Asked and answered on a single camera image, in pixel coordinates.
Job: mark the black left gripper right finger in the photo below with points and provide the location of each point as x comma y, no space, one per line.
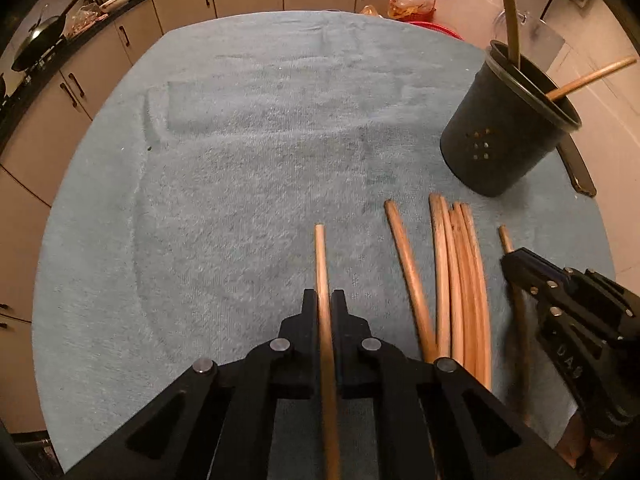
434,420

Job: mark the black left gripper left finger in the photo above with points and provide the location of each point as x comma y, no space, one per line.
216,424

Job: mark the wooden chopstick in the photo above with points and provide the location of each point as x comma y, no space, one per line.
581,82
456,311
415,289
520,387
475,304
442,277
331,439
512,32

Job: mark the dark green utensil holder cup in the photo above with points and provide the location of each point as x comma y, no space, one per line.
505,124

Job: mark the beige kitchen cabinets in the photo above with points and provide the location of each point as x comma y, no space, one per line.
125,50

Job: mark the right hand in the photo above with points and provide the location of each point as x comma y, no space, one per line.
594,457

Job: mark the black smartphone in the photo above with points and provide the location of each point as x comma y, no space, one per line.
576,168

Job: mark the blue towel table cover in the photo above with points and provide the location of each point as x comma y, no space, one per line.
184,226

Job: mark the red plastic basin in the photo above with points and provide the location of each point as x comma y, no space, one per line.
437,28

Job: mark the black wok pan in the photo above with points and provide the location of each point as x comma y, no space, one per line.
40,39

